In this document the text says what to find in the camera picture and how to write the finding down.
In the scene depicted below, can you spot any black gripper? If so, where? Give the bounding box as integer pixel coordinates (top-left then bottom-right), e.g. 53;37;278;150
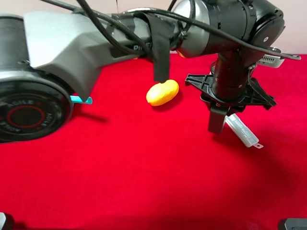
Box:
185;74;277;116

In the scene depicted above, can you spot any dark grey pump bottle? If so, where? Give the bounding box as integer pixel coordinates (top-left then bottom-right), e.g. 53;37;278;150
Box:
208;105;229;134

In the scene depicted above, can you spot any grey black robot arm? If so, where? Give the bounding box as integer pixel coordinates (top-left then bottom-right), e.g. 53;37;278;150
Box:
0;0;286;143

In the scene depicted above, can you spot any clear plastic slim case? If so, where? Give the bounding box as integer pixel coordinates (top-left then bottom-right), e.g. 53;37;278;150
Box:
225;114;263;149

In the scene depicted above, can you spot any yellow lemon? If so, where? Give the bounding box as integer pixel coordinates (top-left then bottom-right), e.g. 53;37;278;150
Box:
146;80;179;106

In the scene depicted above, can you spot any red tablecloth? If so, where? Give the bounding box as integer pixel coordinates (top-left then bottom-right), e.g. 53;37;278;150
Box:
0;54;307;230

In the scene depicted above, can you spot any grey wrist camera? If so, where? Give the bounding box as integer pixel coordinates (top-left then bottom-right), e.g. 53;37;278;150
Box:
257;54;285;69

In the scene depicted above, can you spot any teal saucepan with handle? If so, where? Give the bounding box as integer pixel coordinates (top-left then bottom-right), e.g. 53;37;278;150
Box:
70;95;93;104

